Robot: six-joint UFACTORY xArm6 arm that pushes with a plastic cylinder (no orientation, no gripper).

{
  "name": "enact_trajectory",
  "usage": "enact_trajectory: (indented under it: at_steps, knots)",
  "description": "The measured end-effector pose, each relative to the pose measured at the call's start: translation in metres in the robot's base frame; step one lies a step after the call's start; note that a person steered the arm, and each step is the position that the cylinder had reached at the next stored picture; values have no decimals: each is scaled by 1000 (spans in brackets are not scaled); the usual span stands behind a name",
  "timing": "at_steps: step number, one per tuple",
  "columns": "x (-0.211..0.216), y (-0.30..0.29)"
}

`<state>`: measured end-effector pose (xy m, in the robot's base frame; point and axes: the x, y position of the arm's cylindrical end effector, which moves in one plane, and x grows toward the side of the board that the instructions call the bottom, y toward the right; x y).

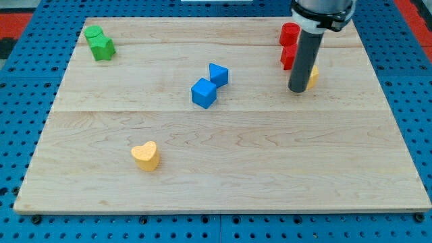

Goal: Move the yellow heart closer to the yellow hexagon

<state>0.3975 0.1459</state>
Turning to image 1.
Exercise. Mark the green cylinder block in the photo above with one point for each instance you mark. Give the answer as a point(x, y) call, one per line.
point(91, 32)

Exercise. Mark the red star block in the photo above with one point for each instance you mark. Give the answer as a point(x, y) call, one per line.
point(288, 56)

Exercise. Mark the yellow hexagon block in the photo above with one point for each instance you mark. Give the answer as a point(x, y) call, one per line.
point(313, 78)

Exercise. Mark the blue cube block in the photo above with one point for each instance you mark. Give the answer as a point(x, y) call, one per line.
point(204, 93)

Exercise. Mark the blue triangular prism block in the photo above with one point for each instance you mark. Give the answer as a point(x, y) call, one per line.
point(219, 75)

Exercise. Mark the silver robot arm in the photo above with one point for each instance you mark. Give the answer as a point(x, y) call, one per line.
point(317, 16)

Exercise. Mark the green star block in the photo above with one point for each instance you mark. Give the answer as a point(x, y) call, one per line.
point(102, 47)

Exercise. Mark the wooden board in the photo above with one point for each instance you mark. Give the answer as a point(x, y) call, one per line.
point(258, 149)

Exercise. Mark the red cylinder block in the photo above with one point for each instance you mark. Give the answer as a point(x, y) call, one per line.
point(289, 34)

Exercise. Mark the yellow heart block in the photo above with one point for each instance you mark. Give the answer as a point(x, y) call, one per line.
point(146, 156)

